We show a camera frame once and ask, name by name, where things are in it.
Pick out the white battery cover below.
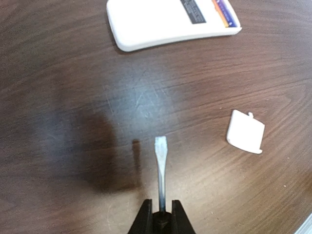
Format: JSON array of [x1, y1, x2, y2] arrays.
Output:
[[226, 110, 265, 154]]

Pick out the yellow handled screwdriver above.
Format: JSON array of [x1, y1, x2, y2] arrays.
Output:
[[153, 136, 171, 234]]

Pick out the white remote control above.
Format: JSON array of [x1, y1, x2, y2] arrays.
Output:
[[106, 0, 242, 52]]

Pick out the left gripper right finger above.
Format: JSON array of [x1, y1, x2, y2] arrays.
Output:
[[171, 200, 195, 234]]

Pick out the batteries in remote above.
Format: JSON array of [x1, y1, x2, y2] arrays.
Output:
[[212, 0, 238, 27]]

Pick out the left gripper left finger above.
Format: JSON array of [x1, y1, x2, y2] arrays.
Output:
[[128, 199, 153, 234]]

